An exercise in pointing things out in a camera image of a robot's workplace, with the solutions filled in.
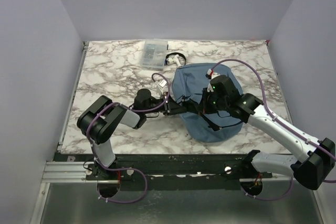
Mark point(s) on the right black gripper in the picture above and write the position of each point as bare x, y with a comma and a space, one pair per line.
205, 108

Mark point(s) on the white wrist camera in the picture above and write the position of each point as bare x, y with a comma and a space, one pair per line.
210, 75
162, 88

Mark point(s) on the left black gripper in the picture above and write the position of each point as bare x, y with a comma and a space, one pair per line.
172, 107

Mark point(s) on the aluminium frame rail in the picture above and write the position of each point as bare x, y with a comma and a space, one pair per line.
74, 172

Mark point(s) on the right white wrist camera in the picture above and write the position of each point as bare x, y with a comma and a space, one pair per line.
210, 75

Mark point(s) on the blue student backpack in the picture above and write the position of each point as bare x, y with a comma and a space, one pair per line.
187, 86

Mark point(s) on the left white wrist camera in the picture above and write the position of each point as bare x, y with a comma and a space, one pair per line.
162, 88

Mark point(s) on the clear plastic storage box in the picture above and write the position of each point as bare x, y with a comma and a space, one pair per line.
154, 54

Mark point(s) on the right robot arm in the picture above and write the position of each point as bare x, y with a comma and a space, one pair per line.
311, 159

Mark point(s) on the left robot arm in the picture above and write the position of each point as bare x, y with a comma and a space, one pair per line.
100, 120

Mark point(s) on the white earbud charger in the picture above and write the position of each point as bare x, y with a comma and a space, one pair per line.
173, 60

